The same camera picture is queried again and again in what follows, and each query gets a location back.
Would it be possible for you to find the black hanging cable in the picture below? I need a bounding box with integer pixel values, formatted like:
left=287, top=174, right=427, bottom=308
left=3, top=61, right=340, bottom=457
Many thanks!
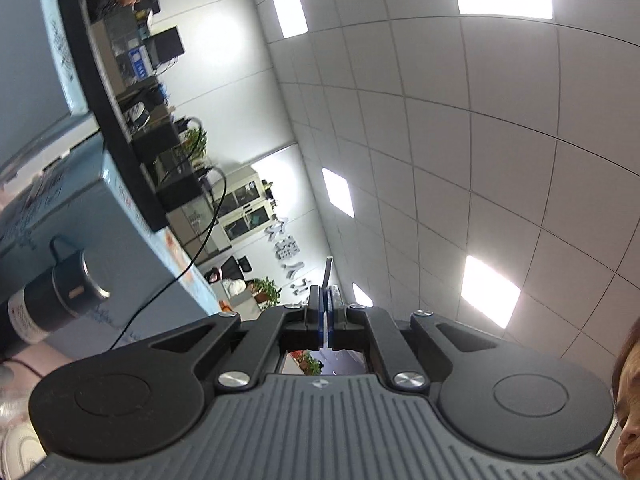
left=109, top=165, right=228, bottom=351

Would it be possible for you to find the green potted plant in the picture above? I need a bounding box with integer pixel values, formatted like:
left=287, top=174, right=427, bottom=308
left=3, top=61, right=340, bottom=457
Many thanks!
left=250, top=277, right=281, bottom=306
left=295, top=350, right=323, bottom=376
left=182, top=127, right=208, bottom=161

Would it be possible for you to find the glass door cabinet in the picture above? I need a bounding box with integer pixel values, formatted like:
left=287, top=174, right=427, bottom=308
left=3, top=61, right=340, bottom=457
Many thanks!
left=215, top=165, right=281, bottom=256

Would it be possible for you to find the dark blue vacuum bottle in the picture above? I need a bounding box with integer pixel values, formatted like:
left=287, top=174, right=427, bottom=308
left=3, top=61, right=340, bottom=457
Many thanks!
left=0, top=236, right=113, bottom=361

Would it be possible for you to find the black computer monitor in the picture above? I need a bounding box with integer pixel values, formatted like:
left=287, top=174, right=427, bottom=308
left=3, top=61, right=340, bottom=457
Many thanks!
left=145, top=26, right=185, bottom=61

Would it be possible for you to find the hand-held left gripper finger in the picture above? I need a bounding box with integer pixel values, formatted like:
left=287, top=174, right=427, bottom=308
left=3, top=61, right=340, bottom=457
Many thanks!
left=327, top=285, right=501, bottom=392
left=107, top=285, right=328, bottom=392

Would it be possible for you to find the black power adapter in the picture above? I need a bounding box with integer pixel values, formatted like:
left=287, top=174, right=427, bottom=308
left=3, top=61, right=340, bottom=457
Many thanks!
left=131, top=119, right=183, bottom=166
left=154, top=169, right=206, bottom=213

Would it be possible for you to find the light blue box with label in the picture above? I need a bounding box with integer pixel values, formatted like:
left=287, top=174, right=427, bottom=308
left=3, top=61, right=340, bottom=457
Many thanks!
left=0, top=0, right=98, bottom=171

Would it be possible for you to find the dark blue ceramic bowl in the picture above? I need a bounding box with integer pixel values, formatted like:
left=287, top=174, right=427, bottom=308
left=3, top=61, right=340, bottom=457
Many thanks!
left=0, top=422, right=43, bottom=480

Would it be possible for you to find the large light blue cardboard box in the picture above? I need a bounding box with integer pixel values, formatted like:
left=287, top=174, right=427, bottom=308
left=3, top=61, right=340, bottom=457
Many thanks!
left=0, top=136, right=223, bottom=361

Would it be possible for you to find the person's face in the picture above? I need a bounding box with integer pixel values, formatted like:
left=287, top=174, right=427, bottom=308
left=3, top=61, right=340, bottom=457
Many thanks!
left=610, top=317, right=640, bottom=480

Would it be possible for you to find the wall lettering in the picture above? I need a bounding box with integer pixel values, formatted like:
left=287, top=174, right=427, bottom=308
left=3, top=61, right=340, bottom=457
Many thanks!
left=265, top=215, right=321, bottom=311

